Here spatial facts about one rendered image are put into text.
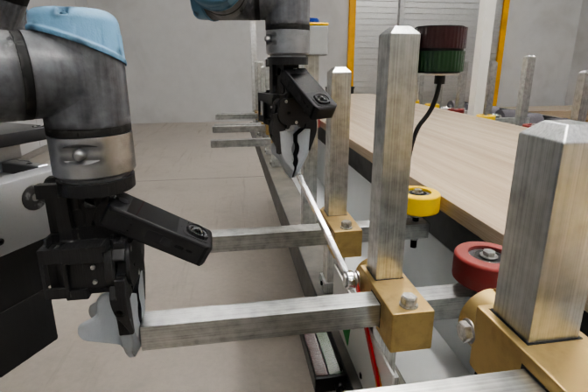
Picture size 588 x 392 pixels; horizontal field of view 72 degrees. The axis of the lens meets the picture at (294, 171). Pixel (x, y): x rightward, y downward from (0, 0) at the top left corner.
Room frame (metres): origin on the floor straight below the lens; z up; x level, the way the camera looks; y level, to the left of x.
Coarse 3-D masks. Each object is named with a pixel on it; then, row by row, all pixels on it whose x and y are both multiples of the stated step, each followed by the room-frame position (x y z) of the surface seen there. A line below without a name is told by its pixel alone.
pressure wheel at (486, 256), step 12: (456, 252) 0.46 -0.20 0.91; (468, 252) 0.47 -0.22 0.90; (480, 252) 0.46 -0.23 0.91; (492, 252) 0.45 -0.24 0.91; (456, 264) 0.45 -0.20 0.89; (468, 264) 0.44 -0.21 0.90; (480, 264) 0.43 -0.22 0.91; (492, 264) 0.43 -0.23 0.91; (456, 276) 0.45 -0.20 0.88; (468, 276) 0.43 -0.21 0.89; (480, 276) 0.42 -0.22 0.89; (492, 276) 0.42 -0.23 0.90; (468, 288) 0.43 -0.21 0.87; (480, 288) 0.42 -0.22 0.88; (492, 288) 0.42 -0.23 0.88
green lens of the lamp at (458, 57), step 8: (424, 56) 0.46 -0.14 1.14; (432, 56) 0.46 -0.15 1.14; (440, 56) 0.46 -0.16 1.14; (448, 56) 0.46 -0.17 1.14; (456, 56) 0.46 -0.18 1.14; (464, 56) 0.47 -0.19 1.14; (424, 64) 0.46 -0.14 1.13; (432, 64) 0.46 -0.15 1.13; (440, 64) 0.46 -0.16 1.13; (448, 64) 0.46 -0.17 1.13; (456, 64) 0.46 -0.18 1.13; (464, 64) 0.47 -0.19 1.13
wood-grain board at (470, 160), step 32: (352, 96) 2.90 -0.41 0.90; (352, 128) 1.49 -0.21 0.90; (448, 128) 1.49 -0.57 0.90; (480, 128) 1.49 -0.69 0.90; (512, 128) 1.49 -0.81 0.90; (416, 160) 0.98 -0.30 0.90; (448, 160) 0.98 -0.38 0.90; (480, 160) 0.98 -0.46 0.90; (512, 160) 0.98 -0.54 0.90; (448, 192) 0.72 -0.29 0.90; (480, 192) 0.72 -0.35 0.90; (480, 224) 0.58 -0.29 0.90
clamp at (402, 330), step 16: (368, 272) 0.48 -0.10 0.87; (368, 288) 0.46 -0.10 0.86; (384, 288) 0.44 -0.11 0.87; (400, 288) 0.44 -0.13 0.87; (384, 304) 0.41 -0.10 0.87; (384, 320) 0.41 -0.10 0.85; (400, 320) 0.39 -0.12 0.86; (416, 320) 0.39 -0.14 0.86; (432, 320) 0.39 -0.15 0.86; (384, 336) 0.40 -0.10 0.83; (400, 336) 0.39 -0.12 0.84; (416, 336) 0.39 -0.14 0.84
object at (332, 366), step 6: (318, 336) 0.57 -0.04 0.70; (324, 336) 0.57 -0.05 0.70; (324, 342) 0.56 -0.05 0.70; (330, 342) 0.56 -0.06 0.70; (324, 348) 0.54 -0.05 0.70; (330, 348) 0.54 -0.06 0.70; (324, 354) 0.53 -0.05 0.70; (330, 354) 0.53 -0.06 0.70; (330, 360) 0.51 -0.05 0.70; (336, 360) 0.51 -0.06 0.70; (330, 366) 0.50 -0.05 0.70; (336, 366) 0.50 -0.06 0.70; (330, 372) 0.49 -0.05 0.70; (336, 372) 0.49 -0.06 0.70
